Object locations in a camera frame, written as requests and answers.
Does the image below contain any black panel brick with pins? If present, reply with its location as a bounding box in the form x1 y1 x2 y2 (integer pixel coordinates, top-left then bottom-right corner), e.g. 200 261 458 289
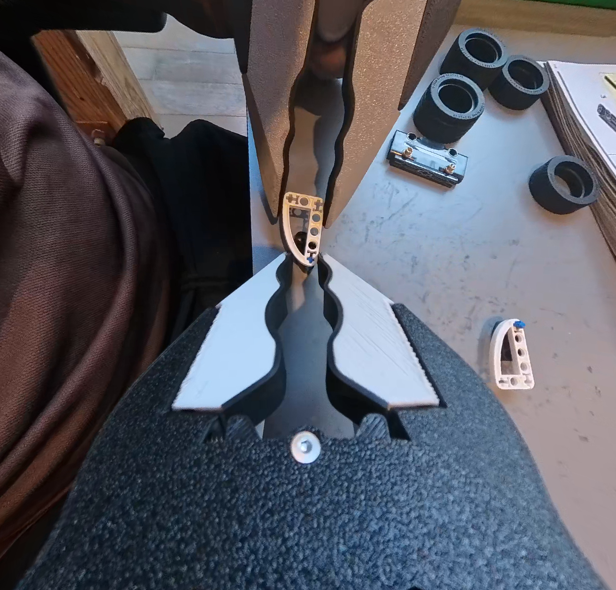
387 129 470 189

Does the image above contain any grey desk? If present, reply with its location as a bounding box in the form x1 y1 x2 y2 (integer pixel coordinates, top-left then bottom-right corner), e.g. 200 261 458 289
245 0 616 586

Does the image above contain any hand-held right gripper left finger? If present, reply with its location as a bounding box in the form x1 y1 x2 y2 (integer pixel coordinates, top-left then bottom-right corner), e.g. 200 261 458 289
171 253 290 414

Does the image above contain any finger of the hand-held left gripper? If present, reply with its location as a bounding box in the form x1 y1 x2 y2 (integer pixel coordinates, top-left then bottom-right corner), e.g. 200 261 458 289
326 0 430 229
241 0 318 219

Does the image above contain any black chair armrest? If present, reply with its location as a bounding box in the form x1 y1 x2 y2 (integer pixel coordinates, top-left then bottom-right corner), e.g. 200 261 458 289
0 3 169 35

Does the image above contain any person's left hand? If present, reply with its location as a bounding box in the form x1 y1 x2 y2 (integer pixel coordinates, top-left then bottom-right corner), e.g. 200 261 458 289
305 39 350 79

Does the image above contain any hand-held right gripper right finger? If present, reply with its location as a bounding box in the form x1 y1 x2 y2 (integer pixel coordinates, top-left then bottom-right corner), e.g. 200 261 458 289
317 256 442 412

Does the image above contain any open instruction booklet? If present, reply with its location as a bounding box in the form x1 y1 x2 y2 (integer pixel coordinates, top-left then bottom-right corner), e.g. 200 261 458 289
539 60 616 259

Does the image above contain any person's clothed body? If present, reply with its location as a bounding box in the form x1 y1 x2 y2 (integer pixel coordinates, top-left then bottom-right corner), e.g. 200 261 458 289
0 51 253 567

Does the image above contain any plain white curved brick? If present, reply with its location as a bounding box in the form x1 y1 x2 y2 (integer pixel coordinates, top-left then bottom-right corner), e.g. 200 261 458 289
283 192 326 267

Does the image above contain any black toy tyre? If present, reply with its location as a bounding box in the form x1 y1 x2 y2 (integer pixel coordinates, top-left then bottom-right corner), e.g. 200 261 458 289
413 76 486 144
491 56 550 111
528 156 601 215
440 28 508 90

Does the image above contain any white curved brick with pin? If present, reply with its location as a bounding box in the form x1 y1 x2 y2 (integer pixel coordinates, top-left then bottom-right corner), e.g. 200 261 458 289
488 318 536 391

